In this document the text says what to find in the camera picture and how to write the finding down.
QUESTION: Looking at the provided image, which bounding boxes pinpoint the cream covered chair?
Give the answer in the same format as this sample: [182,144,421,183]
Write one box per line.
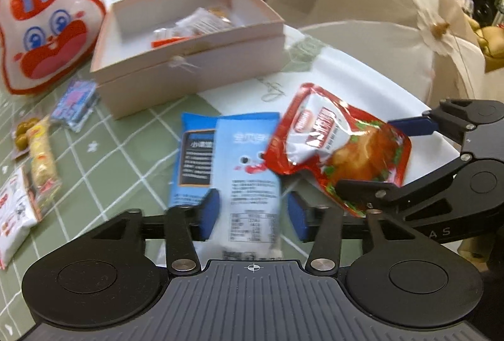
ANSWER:
[297,21,434,107]

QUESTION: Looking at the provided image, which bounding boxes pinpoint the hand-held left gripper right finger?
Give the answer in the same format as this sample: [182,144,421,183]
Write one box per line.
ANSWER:
[287,191,434,274]

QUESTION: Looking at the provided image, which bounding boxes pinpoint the red snack pouch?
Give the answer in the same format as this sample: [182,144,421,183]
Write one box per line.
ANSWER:
[262,83,412,218]

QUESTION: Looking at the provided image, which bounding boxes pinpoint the blue purple candy packet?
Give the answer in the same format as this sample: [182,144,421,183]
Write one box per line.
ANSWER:
[51,79,99,133]

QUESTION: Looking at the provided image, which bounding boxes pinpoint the small white snack packet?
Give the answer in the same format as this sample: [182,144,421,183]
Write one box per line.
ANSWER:
[0,164,40,271]

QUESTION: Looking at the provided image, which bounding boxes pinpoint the green olives vacuum pack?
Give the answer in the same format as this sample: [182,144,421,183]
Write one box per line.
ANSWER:
[12,118,40,161]

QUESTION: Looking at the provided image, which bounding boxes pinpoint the clear red snack packet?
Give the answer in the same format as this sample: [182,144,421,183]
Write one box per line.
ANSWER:
[152,6,233,49]

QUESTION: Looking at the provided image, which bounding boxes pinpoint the white red rabbit bag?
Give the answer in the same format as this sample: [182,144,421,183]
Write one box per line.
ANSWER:
[0,0,107,95]

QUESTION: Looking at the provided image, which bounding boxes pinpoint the pink cardboard box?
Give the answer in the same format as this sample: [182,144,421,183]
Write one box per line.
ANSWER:
[90,0,286,120]

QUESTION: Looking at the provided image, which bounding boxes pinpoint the light blue snack packet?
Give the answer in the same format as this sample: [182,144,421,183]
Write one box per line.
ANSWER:
[169,112,282,261]

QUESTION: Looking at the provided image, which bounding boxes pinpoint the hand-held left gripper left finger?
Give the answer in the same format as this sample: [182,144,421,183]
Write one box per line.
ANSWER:
[84,189,220,274]

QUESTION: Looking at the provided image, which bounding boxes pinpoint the yellow clear cracker packet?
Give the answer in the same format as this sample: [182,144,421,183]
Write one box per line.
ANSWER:
[26,117,61,216]

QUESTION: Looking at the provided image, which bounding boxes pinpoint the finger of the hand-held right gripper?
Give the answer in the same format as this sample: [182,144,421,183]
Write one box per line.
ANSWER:
[388,99,501,161]
[335,154,471,210]

